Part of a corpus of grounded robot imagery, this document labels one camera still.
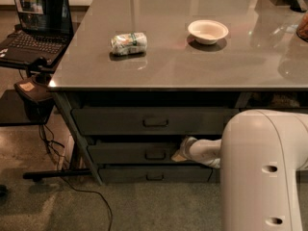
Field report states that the black floor cable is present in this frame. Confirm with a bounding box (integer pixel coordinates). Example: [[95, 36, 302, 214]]
[[38, 124, 114, 231]]

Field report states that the white paper bowl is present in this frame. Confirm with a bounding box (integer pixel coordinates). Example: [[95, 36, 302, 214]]
[[188, 20, 229, 45]]

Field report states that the grey drawer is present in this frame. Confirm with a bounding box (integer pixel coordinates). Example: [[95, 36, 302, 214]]
[[88, 141, 179, 164], [71, 107, 239, 136], [98, 164, 219, 183]]

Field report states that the brown object counter edge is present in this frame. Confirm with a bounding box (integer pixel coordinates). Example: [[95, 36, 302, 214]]
[[296, 13, 308, 41]]

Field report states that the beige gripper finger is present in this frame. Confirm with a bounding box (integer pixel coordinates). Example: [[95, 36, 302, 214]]
[[171, 150, 187, 163]]

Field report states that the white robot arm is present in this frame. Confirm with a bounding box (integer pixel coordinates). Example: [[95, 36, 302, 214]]
[[172, 110, 308, 231]]

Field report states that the grey counter cabinet frame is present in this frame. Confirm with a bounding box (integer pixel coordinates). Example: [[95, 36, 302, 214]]
[[51, 90, 308, 187]]

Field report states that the black laptop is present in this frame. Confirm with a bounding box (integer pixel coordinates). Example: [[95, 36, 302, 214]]
[[0, 0, 73, 67]]

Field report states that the wrapped food package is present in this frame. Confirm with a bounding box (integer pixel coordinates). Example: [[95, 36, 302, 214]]
[[111, 33, 147, 56]]

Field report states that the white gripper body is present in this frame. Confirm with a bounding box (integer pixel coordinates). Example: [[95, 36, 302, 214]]
[[180, 137, 221, 168]]

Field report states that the black laptop stand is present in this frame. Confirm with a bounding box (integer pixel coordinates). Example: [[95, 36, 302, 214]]
[[0, 60, 92, 182]]

